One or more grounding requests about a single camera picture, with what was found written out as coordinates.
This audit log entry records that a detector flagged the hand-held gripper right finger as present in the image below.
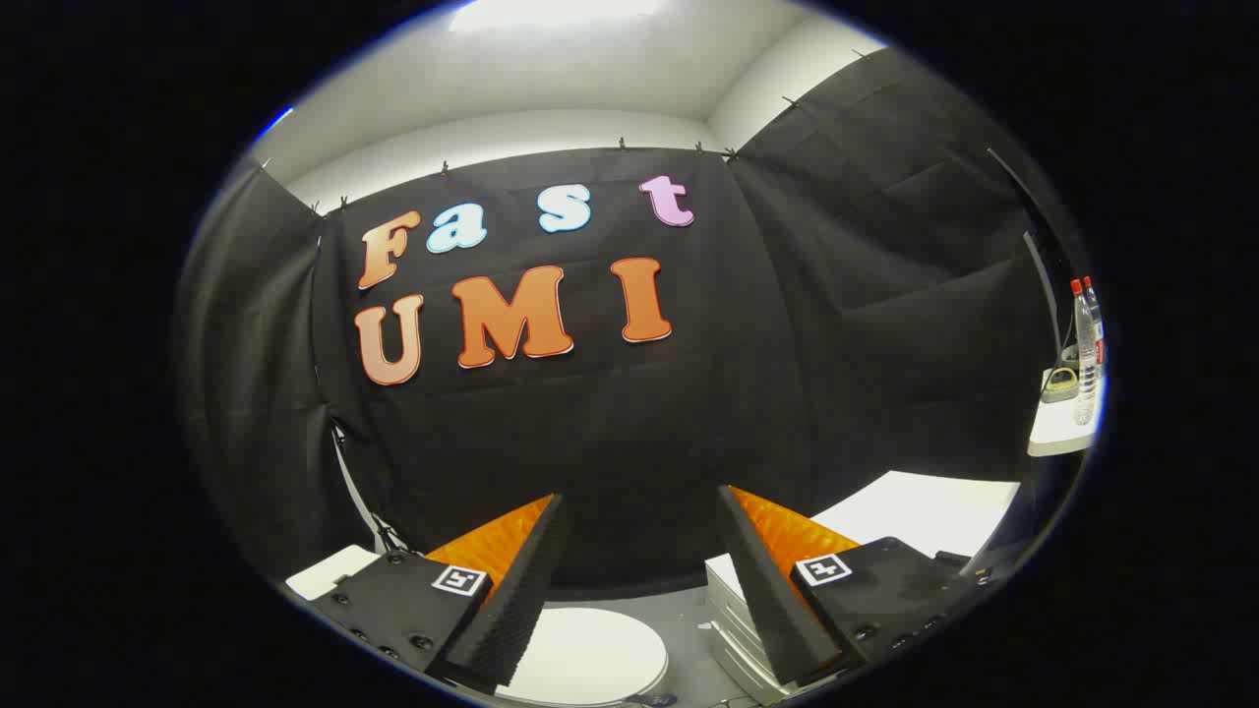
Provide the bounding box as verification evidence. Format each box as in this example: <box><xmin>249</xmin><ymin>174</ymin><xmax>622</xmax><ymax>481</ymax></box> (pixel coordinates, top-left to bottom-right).
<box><xmin>716</xmin><ymin>484</ymin><xmax>977</xmax><ymax>687</ymax></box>

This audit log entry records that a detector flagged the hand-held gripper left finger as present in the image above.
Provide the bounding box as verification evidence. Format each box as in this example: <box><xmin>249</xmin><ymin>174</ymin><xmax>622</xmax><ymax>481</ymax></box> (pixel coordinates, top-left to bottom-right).
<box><xmin>310</xmin><ymin>494</ymin><xmax>571</xmax><ymax>690</ymax></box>

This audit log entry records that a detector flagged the white toilet lid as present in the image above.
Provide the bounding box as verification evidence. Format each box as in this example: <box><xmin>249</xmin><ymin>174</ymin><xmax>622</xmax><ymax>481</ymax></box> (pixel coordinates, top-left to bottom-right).
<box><xmin>497</xmin><ymin>607</ymin><xmax>670</xmax><ymax>707</ymax></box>

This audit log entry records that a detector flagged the white drawer cabinet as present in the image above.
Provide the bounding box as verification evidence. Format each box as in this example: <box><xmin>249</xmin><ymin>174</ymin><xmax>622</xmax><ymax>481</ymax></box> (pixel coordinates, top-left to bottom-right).
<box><xmin>705</xmin><ymin>470</ymin><xmax>1021</xmax><ymax>704</ymax></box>

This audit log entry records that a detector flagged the backdrop stand leg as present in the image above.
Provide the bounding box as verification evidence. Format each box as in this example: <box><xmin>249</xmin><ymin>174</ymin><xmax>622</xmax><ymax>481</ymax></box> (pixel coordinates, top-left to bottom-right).
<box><xmin>330</xmin><ymin>421</ymin><xmax>406</xmax><ymax>554</ymax></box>

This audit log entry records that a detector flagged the black backdrop cloth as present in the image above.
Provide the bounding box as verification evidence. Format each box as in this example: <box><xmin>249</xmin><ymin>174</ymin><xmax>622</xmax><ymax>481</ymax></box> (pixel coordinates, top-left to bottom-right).
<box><xmin>177</xmin><ymin>44</ymin><xmax>1083</xmax><ymax>601</ymax></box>

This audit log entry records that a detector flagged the white side table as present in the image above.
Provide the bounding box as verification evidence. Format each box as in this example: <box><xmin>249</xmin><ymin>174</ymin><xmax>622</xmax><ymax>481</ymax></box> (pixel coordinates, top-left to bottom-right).
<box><xmin>1028</xmin><ymin>369</ymin><xmax>1104</xmax><ymax>458</ymax></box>

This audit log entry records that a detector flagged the clear red-capped water bottle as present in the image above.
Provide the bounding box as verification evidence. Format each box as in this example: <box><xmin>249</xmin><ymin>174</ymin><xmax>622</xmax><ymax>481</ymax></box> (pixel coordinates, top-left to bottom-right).
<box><xmin>1085</xmin><ymin>276</ymin><xmax>1108</xmax><ymax>381</ymax></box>
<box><xmin>1070</xmin><ymin>279</ymin><xmax>1100</xmax><ymax>426</ymax></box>

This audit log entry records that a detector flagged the grey green strap device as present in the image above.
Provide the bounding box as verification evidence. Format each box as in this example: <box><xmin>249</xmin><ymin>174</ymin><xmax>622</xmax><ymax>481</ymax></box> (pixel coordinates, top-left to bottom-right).
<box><xmin>1041</xmin><ymin>344</ymin><xmax>1083</xmax><ymax>404</ymax></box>

